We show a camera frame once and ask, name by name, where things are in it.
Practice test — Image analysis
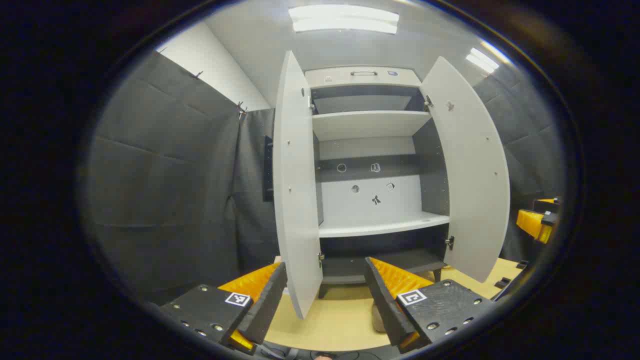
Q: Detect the long ceiling light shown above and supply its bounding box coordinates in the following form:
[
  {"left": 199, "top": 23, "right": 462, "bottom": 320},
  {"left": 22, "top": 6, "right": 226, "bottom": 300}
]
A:
[
  {"left": 288, "top": 5, "right": 400, "bottom": 35},
  {"left": 466, "top": 47, "right": 500, "bottom": 74}
]

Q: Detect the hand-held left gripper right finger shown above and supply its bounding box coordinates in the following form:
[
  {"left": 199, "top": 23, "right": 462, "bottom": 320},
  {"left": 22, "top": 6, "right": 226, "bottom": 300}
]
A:
[{"left": 363, "top": 256, "right": 495, "bottom": 355}]

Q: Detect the white grey shoe cabinet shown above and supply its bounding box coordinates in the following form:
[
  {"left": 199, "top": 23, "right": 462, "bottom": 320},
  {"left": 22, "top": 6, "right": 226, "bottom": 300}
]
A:
[{"left": 304, "top": 66, "right": 451, "bottom": 300}]

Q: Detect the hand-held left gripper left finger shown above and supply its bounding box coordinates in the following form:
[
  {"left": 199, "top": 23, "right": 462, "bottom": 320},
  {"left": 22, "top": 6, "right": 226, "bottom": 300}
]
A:
[{"left": 159, "top": 261, "right": 289, "bottom": 356}]

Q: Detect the white shoe cabinet door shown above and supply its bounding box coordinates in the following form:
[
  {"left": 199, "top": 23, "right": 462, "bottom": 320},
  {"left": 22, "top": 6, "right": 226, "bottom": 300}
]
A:
[
  {"left": 263, "top": 50, "right": 325, "bottom": 320},
  {"left": 419, "top": 56, "right": 511, "bottom": 284}
]

